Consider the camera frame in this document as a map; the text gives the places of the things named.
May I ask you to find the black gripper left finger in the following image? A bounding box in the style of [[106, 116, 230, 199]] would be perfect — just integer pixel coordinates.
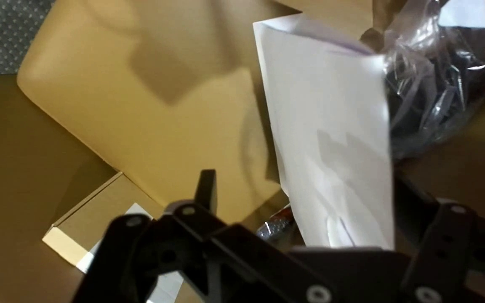
[[72, 167, 218, 303]]

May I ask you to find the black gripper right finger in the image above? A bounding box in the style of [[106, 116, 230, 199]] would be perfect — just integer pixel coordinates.
[[392, 175, 479, 303]]

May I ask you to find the small labelled cardboard box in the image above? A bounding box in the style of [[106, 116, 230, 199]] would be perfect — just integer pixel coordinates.
[[40, 170, 185, 303]]

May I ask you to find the small shiny dark packet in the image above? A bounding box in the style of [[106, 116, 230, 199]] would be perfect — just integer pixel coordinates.
[[252, 204, 296, 244]]

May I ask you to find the plastic bag with blue contents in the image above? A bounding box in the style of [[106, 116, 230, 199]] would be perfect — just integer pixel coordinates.
[[358, 0, 485, 165]]

